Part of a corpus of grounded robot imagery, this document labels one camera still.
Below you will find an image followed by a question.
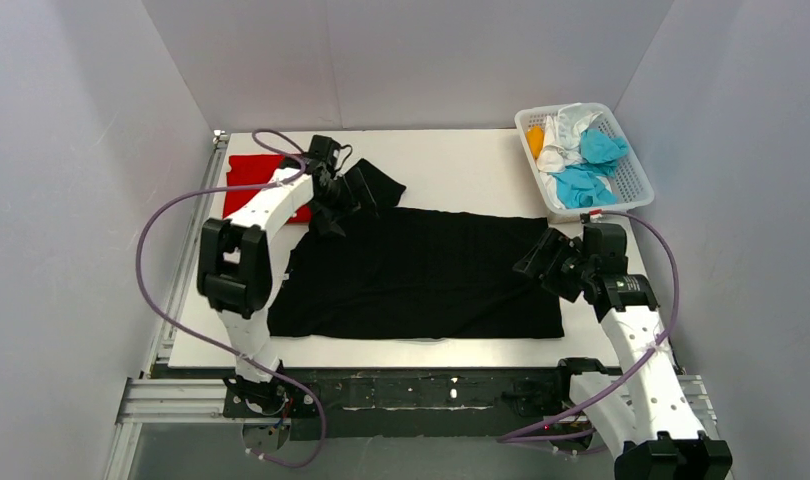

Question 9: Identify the black t-shirt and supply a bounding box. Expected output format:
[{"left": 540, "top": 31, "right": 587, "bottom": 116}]
[{"left": 267, "top": 160, "right": 564, "bottom": 340}]

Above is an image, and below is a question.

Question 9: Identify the orange cloth in basket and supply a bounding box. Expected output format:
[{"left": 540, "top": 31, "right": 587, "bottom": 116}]
[{"left": 525, "top": 125, "right": 545, "bottom": 160}]

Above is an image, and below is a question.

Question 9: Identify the white plastic basket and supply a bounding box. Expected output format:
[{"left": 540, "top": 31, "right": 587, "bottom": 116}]
[{"left": 515, "top": 103, "right": 654, "bottom": 223}]

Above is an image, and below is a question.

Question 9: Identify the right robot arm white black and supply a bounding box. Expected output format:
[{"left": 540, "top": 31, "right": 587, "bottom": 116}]
[{"left": 514, "top": 223, "right": 733, "bottom": 479}]

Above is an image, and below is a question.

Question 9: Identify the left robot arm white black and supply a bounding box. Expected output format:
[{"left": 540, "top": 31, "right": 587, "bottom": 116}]
[{"left": 197, "top": 135, "right": 377, "bottom": 416}]

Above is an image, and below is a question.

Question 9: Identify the white t-shirt in basket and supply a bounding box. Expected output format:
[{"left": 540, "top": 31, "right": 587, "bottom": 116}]
[{"left": 535, "top": 103, "right": 603, "bottom": 173}]

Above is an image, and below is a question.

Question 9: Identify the aluminium frame rail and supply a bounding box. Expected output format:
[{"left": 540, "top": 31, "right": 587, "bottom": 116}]
[{"left": 103, "top": 131, "right": 734, "bottom": 480}]

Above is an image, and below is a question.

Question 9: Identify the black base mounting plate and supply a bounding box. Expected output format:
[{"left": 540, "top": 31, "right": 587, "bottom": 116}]
[{"left": 222, "top": 360, "right": 581, "bottom": 441}]

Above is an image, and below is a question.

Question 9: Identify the red folded t-shirt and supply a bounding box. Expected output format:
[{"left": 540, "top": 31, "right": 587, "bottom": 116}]
[{"left": 222, "top": 154, "right": 283, "bottom": 218}]

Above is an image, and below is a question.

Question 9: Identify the light blue t-shirt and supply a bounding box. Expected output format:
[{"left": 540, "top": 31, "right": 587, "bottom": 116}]
[{"left": 552, "top": 129, "right": 630, "bottom": 209}]

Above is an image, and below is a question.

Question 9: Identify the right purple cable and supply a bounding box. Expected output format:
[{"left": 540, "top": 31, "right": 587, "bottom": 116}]
[{"left": 496, "top": 209, "right": 681, "bottom": 458}]

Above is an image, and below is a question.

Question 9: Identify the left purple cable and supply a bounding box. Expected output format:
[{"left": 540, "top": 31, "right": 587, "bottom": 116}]
[{"left": 135, "top": 129, "right": 329, "bottom": 470}]

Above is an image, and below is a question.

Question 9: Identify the purple cable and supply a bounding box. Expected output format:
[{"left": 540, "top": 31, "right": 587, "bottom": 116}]
[
  {"left": 496, "top": 209, "right": 681, "bottom": 458},
  {"left": 135, "top": 129, "right": 329, "bottom": 470}
]

